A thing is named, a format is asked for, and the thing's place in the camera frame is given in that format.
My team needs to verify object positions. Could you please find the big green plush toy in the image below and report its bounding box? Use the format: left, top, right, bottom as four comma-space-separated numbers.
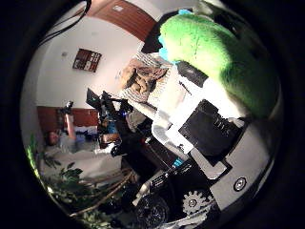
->
157, 9, 281, 120

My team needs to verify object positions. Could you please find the striped grey white cloth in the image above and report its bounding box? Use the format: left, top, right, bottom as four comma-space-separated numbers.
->
118, 52, 173, 107

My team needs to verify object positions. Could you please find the brown plush toy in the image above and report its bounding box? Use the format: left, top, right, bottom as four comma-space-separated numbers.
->
119, 58, 168, 95

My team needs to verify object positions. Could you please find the brown wooden branch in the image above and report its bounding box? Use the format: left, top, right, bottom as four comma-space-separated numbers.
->
69, 168, 135, 219

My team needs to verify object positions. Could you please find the person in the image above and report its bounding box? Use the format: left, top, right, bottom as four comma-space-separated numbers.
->
46, 100, 100, 155

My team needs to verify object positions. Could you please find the green leafy plant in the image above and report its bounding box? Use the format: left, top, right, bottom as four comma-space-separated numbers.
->
25, 133, 112, 229

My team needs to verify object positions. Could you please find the black camera rig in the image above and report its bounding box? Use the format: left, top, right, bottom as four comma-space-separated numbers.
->
85, 88, 141, 157

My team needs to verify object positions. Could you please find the dark wall picture frame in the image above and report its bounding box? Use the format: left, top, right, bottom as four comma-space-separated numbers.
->
71, 48, 103, 73

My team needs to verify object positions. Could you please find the black cable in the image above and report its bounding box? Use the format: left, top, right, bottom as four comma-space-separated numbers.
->
39, 0, 93, 44

